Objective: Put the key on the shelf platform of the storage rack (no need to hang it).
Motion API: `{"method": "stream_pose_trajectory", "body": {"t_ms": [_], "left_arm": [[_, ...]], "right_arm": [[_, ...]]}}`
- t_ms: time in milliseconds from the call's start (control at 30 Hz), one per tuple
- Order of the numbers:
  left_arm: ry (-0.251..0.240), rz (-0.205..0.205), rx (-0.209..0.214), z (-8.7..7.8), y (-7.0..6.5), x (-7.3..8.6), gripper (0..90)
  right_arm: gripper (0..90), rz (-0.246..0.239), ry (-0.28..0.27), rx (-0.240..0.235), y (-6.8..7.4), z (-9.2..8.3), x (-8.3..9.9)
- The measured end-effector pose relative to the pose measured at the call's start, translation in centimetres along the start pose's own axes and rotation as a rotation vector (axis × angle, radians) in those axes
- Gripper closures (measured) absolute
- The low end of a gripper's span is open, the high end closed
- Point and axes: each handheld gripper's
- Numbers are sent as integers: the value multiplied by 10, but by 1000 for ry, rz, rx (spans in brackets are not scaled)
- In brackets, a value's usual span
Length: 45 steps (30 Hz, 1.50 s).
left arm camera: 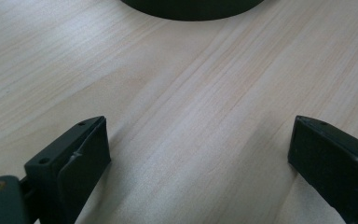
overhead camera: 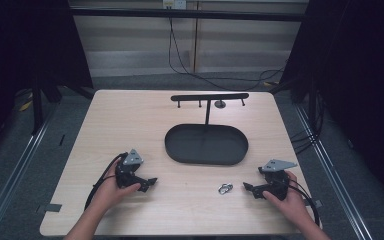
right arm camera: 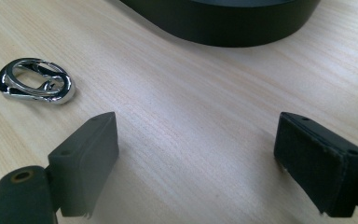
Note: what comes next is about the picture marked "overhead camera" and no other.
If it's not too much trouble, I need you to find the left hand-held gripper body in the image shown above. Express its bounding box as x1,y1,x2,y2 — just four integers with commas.
114,148,148,190

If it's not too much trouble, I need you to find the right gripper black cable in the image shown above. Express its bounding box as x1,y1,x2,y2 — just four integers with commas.
288,179,321,228

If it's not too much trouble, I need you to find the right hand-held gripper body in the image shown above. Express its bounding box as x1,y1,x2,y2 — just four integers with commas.
258,159,298,201

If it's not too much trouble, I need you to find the yellow floor tape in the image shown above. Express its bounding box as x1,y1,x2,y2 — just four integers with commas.
18,99,34,113

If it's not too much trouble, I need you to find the bundle of black floor cables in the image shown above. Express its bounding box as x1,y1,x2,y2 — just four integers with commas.
289,89,326,155

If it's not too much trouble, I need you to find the black horizontal frame bar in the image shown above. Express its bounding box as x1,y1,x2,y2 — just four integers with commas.
69,7,307,23

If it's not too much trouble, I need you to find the black hook stand with tray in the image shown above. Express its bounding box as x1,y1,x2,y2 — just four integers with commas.
164,92,250,167

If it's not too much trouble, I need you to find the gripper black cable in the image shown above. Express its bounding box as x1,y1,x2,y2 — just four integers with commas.
84,152,128,211
288,179,321,228

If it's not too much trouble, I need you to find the silver metal key ring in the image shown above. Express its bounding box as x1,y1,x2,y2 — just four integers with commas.
217,182,234,196

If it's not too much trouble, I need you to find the grey tape piece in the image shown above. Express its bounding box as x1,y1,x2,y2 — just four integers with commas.
303,199,324,210
35,203,63,215

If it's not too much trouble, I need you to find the metal floor rail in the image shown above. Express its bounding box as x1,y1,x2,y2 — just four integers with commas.
0,103,59,240
294,103,374,240

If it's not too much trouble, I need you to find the black curtain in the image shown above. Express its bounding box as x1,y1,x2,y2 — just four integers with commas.
269,0,384,208
0,0,94,168

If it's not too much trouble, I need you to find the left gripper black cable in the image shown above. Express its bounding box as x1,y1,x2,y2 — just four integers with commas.
84,152,128,211

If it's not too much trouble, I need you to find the white wall socket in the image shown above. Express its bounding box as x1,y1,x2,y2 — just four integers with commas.
162,0,188,10

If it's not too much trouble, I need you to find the person's left hand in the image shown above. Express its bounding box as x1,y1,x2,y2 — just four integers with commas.
94,163,142,214

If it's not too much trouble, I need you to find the black hanging wall cable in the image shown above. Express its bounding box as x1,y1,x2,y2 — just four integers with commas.
167,16,286,92

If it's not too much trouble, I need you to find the person's right hand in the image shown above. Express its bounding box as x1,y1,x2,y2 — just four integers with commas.
262,170,310,223

